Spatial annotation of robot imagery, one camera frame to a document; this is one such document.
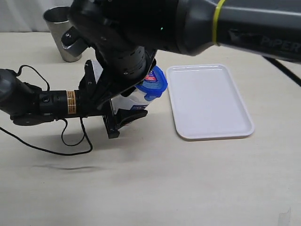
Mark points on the clear plastic tall container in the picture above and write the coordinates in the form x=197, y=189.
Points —
x=135, y=101

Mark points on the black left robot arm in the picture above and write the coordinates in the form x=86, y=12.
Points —
x=29, y=105

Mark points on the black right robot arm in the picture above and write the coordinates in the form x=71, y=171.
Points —
x=126, y=34

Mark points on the white rectangular plastic tray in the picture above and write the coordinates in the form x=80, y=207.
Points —
x=206, y=103

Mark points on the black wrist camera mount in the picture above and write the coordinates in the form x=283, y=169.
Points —
x=93, y=71

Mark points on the blue snap-lock container lid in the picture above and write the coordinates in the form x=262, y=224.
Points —
x=153, y=85

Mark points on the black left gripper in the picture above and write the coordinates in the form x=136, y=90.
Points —
x=86, y=108

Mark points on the stainless steel tumbler cup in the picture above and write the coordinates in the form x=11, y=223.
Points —
x=58, y=24

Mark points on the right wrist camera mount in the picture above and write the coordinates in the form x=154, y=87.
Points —
x=73, y=42

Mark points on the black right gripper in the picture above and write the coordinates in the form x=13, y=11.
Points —
x=122, y=71

